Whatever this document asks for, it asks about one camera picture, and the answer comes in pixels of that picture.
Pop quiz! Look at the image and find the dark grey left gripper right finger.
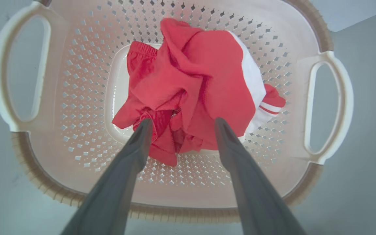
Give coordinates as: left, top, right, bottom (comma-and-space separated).
214, 117, 306, 235

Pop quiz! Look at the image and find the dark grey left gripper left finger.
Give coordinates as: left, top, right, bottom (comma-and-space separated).
60, 118, 153, 235

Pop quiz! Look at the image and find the red and white garment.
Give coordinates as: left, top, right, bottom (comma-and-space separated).
112, 18, 286, 167

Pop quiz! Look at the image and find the cream perforated laundry basket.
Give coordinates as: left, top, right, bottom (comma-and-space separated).
0, 0, 354, 224

